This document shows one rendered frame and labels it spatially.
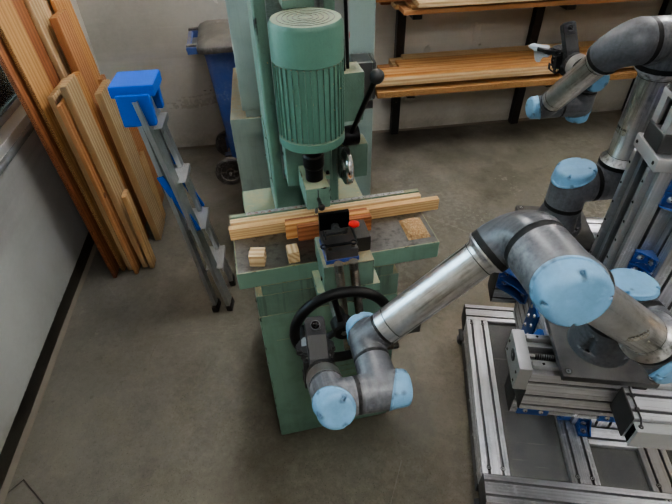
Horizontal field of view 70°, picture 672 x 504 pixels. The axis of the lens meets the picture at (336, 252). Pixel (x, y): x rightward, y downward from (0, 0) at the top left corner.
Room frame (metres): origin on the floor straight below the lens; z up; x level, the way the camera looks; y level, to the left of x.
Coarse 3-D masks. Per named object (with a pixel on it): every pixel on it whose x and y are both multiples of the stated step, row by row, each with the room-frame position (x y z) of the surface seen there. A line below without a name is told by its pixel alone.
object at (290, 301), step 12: (252, 192) 1.54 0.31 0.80; (264, 192) 1.53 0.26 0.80; (348, 192) 1.52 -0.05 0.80; (360, 192) 1.52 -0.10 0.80; (252, 204) 1.46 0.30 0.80; (264, 204) 1.46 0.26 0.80; (384, 276) 1.06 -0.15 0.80; (396, 276) 1.07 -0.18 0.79; (312, 288) 1.02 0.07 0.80; (384, 288) 1.06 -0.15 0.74; (396, 288) 1.07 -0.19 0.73; (264, 300) 0.99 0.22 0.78; (276, 300) 1.00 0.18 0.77; (288, 300) 1.00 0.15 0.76; (300, 300) 1.01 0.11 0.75; (348, 300) 1.04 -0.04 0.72; (264, 312) 0.99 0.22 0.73; (276, 312) 1.00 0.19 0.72
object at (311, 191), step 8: (304, 168) 1.25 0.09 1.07; (304, 176) 1.21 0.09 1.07; (304, 184) 1.16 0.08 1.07; (312, 184) 1.16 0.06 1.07; (320, 184) 1.16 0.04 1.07; (328, 184) 1.16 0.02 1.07; (304, 192) 1.16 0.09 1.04; (312, 192) 1.14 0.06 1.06; (320, 192) 1.14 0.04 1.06; (328, 192) 1.15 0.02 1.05; (304, 200) 1.18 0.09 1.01; (312, 200) 1.14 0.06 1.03; (328, 200) 1.15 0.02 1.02; (312, 208) 1.14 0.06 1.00
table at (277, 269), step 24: (408, 216) 1.22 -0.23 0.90; (240, 240) 1.13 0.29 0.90; (264, 240) 1.12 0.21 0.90; (288, 240) 1.12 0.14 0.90; (312, 240) 1.12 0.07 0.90; (384, 240) 1.11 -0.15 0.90; (408, 240) 1.11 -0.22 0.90; (432, 240) 1.10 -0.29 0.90; (240, 264) 1.02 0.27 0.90; (288, 264) 1.01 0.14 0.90; (312, 264) 1.02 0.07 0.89; (384, 264) 1.06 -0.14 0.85; (240, 288) 0.98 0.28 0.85
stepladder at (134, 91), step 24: (120, 72) 1.83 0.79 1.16; (144, 72) 1.82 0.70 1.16; (120, 96) 1.68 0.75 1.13; (144, 96) 1.68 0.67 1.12; (144, 120) 1.67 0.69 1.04; (168, 144) 1.82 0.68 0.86; (168, 168) 1.68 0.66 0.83; (168, 192) 1.68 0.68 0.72; (192, 192) 1.83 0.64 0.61; (192, 216) 1.70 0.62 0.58; (192, 240) 1.70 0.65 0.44; (216, 240) 1.87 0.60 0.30; (216, 264) 1.72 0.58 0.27
